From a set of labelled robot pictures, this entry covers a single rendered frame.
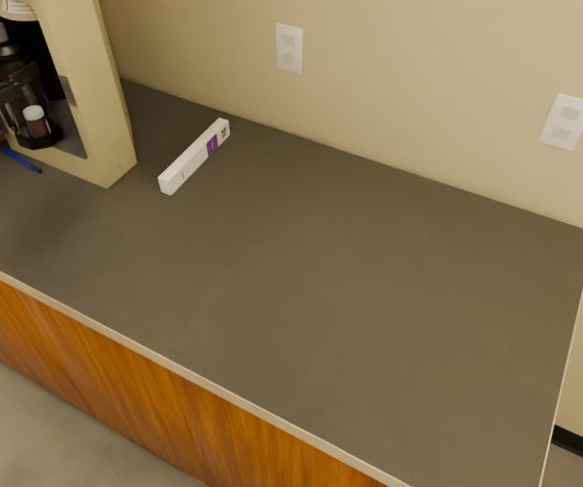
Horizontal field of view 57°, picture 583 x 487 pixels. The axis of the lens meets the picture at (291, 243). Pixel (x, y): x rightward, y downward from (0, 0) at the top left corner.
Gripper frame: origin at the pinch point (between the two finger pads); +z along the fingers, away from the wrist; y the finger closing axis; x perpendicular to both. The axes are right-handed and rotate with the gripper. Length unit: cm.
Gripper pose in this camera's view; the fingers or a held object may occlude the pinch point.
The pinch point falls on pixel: (11, 68)
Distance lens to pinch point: 131.6
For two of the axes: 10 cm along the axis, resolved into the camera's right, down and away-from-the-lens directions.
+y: -9.0, -3.2, 2.9
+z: 4.3, -6.6, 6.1
